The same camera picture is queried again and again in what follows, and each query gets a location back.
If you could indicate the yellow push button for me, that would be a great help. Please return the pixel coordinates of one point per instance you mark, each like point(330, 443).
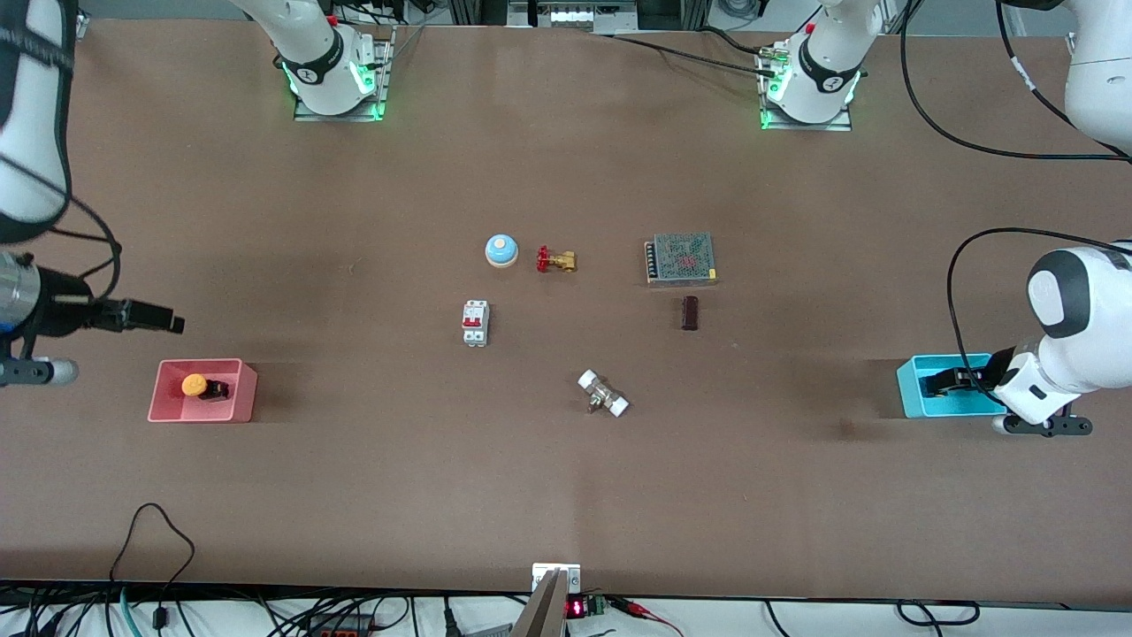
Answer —
point(194, 385)

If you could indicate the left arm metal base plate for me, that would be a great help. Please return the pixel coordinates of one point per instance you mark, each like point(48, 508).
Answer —
point(809, 126)

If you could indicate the aluminium frame profile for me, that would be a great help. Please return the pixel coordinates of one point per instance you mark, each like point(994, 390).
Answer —
point(82, 26)

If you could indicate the red clip lead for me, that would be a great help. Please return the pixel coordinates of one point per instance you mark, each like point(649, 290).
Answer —
point(638, 609)

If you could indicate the blue round bell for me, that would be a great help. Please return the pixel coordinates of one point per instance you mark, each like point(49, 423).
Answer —
point(501, 249)

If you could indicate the white lit control unit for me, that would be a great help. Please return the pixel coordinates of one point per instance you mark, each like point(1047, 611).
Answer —
point(575, 16)

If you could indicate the grey camera pole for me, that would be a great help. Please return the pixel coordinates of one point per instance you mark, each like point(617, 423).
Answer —
point(541, 615)

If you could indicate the dark brown rectangular block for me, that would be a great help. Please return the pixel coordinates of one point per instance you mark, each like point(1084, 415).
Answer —
point(690, 313)

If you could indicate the cyan plastic box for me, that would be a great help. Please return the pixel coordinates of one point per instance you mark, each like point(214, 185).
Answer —
point(906, 394)

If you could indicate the black power strip orange sockets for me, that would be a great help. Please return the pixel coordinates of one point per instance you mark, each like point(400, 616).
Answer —
point(340, 630)

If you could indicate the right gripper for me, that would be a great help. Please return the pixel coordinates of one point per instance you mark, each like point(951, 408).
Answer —
point(64, 303)

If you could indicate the metal mesh power supply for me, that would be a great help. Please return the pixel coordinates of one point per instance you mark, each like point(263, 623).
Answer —
point(681, 258)

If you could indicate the red LED display module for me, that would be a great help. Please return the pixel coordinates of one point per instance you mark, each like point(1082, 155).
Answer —
point(575, 608)

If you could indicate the pink plastic box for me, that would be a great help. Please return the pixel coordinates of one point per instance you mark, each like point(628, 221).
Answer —
point(168, 405)

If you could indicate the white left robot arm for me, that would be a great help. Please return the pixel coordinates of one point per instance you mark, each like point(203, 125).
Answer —
point(1097, 301)

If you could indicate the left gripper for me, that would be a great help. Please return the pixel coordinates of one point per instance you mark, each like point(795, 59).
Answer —
point(998, 365)

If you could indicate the white circuit breaker red switches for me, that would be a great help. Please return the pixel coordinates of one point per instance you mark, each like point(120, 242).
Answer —
point(475, 323)

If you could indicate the metal fitting white caps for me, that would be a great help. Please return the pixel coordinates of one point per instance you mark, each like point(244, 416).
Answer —
point(603, 395)

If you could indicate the silver camera mount bracket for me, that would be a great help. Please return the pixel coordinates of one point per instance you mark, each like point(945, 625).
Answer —
point(541, 575)

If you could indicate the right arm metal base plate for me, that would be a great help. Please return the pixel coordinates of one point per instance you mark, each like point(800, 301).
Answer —
point(345, 116)

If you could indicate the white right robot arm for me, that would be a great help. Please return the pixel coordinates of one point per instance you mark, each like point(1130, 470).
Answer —
point(26, 159)

